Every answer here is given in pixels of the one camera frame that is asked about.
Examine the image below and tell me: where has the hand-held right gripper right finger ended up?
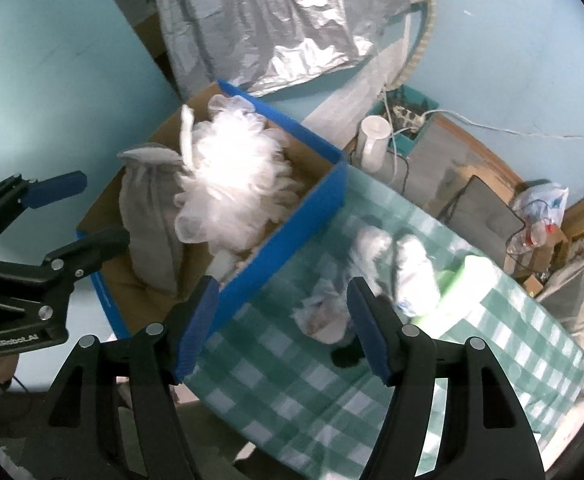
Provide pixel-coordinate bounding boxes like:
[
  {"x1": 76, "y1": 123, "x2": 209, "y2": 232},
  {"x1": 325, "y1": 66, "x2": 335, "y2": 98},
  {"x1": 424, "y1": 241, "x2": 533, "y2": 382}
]
[{"x1": 347, "y1": 277, "x2": 546, "y2": 480}]

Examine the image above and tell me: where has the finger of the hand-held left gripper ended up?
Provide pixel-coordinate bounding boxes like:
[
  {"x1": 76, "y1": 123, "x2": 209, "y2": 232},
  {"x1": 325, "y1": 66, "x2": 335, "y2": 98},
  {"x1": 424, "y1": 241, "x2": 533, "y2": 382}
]
[
  {"x1": 43, "y1": 227, "x2": 131, "y2": 307},
  {"x1": 0, "y1": 171, "x2": 88, "y2": 257}
]

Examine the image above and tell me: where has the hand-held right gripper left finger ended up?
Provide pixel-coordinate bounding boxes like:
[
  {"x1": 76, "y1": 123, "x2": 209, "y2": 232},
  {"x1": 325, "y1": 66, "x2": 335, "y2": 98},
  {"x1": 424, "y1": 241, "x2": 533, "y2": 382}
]
[{"x1": 32, "y1": 275, "x2": 221, "y2": 480}]

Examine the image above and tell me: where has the white patterned sock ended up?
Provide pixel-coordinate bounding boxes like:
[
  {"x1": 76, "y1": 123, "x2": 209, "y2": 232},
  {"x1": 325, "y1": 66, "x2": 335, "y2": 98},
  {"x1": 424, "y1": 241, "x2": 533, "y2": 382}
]
[
  {"x1": 352, "y1": 225, "x2": 395, "y2": 286},
  {"x1": 292, "y1": 280, "x2": 355, "y2": 346}
]

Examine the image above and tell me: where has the grey cloth pouch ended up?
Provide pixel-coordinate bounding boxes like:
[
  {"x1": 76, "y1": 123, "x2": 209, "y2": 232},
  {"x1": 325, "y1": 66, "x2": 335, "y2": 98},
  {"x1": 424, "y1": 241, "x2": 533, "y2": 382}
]
[{"x1": 117, "y1": 142, "x2": 188, "y2": 296}]

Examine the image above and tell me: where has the blue cardboard box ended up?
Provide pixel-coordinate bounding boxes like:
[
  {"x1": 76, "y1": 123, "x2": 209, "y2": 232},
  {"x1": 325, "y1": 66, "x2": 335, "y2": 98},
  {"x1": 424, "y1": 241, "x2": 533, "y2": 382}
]
[{"x1": 75, "y1": 80, "x2": 349, "y2": 343}]

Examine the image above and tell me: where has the white mesh bath pouf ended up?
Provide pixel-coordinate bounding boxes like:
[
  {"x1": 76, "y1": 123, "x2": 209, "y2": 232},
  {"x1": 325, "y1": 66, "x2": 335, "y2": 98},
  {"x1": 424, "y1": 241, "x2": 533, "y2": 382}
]
[{"x1": 174, "y1": 94, "x2": 303, "y2": 256}]

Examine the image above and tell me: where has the black sock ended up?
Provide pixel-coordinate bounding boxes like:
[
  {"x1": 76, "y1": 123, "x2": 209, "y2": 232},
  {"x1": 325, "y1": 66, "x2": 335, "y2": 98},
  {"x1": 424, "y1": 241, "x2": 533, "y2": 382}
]
[{"x1": 329, "y1": 337, "x2": 368, "y2": 368}]

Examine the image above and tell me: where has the white fluffy sock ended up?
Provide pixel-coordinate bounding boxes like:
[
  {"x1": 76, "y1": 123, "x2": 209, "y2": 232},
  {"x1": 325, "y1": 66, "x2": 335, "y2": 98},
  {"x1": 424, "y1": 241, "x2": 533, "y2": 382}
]
[{"x1": 394, "y1": 234, "x2": 443, "y2": 318}]

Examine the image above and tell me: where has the green checked cloth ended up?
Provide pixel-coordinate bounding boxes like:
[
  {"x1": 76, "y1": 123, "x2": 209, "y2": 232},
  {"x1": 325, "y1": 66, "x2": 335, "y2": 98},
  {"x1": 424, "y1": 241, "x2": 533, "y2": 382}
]
[{"x1": 187, "y1": 167, "x2": 584, "y2": 480}]

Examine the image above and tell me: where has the light green sock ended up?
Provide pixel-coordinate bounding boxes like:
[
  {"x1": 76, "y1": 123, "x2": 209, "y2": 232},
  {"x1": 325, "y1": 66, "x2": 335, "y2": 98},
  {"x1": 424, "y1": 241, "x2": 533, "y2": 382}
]
[{"x1": 412, "y1": 255, "x2": 498, "y2": 331}]

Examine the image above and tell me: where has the person's green clothing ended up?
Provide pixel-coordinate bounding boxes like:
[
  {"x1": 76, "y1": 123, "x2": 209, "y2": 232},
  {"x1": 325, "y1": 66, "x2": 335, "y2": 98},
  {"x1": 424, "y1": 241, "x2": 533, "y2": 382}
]
[{"x1": 174, "y1": 402, "x2": 255, "y2": 480}]

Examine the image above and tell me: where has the dark grey cushion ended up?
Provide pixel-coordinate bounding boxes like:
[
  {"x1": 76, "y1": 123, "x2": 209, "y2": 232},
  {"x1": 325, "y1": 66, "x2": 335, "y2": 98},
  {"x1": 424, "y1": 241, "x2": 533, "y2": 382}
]
[{"x1": 434, "y1": 175, "x2": 523, "y2": 271}]

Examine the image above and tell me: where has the clear plastic bottle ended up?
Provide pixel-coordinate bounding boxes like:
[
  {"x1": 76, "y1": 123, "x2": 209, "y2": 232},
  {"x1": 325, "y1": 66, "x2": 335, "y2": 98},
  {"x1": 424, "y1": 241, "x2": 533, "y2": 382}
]
[{"x1": 507, "y1": 220, "x2": 548, "y2": 256}]

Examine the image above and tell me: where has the grey floor mat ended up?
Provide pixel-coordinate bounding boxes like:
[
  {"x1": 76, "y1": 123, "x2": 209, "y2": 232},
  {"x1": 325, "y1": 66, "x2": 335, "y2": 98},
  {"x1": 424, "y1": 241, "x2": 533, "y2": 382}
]
[{"x1": 397, "y1": 115, "x2": 523, "y2": 221}]

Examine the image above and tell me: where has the white cup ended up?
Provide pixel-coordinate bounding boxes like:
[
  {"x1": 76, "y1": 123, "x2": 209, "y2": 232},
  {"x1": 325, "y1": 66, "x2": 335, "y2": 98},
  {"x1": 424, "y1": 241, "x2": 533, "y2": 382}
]
[{"x1": 357, "y1": 115, "x2": 393, "y2": 173}]

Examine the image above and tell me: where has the brown cardboard box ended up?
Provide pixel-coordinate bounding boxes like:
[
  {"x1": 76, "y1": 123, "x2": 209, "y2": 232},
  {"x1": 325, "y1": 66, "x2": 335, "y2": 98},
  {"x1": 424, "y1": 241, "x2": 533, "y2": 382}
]
[{"x1": 512, "y1": 230, "x2": 568, "y2": 296}]

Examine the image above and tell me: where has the teal box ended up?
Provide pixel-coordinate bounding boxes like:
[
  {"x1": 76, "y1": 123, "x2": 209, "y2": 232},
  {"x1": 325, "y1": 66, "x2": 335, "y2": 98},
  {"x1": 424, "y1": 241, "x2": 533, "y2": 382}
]
[{"x1": 372, "y1": 85, "x2": 440, "y2": 156}]

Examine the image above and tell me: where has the grey bed sheet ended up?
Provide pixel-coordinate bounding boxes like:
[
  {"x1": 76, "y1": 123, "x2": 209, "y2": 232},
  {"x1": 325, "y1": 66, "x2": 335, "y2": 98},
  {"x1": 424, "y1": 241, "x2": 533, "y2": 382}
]
[{"x1": 537, "y1": 240, "x2": 584, "y2": 351}]

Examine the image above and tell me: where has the white power strip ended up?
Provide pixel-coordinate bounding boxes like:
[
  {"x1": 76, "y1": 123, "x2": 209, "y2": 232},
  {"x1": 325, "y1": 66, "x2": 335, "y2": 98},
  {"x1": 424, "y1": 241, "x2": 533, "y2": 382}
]
[{"x1": 392, "y1": 105, "x2": 430, "y2": 128}]

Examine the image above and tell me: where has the white plastic bag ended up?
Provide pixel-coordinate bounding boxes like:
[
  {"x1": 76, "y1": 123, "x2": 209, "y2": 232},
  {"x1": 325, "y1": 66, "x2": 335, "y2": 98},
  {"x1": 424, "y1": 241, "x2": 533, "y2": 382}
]
[{"x1": 512, "y1": 182, "x2": 570, "y2": 233}]

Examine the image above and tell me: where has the silver foil curtain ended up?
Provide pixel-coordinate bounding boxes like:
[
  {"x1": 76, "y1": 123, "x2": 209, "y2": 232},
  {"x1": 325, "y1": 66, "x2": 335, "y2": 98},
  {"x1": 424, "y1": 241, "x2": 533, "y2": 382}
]
[{"x1": 152, "y1": 0, "x2": 428, "y2": 98}]

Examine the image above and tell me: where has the white cable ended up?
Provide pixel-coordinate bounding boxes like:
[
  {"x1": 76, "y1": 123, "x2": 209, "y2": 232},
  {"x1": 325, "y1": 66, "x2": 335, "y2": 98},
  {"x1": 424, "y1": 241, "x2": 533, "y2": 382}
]
[{"x1": 387, "y1": 107, "x2": 584, "y2": 176}]

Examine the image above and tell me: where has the beige wrapped hose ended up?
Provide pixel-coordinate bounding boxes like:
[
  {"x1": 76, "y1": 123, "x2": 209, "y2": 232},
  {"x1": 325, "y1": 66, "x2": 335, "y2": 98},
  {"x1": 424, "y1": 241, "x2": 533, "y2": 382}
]
[{"x1": 392, "y1": 0, "x2": 435, "y2": 88}]

